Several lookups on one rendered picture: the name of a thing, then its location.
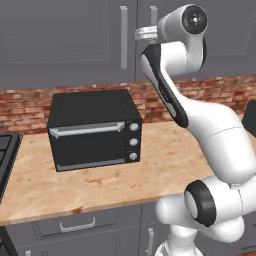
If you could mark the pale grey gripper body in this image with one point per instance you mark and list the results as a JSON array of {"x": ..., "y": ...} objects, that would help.
[{"x": 146, "y": 34}]

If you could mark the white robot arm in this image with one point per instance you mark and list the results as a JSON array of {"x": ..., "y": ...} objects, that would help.
[{"x": 220, "y": 133}]

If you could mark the wide grey base cabinet door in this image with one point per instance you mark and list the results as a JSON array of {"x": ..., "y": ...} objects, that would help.
[{"x": 100, "y": 246}]

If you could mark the silver toaster oven knob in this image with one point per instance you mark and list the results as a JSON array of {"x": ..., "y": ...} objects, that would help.
[
  {"x": 133, "y": 156},
  {"x": 134, "y": 126},
  {"x": 133, "y": 142}
]

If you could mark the black toaster oven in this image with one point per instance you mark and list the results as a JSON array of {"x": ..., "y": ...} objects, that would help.
[{"x": 90, "y": 110}]

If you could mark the black countertop appliance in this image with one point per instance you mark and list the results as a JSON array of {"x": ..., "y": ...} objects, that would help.
[{"x": 250, "y": 118}]

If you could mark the black hob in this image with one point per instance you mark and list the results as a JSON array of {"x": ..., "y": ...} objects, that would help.
[{"x": 7, "y": 156}]

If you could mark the grey drawer front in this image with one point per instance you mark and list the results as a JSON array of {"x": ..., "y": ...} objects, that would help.
[{"x": 113, "y": 218}]

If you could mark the wide grey wall cabinet door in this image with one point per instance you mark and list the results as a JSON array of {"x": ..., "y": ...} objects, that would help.
[{"x": 50, "y": 36}]

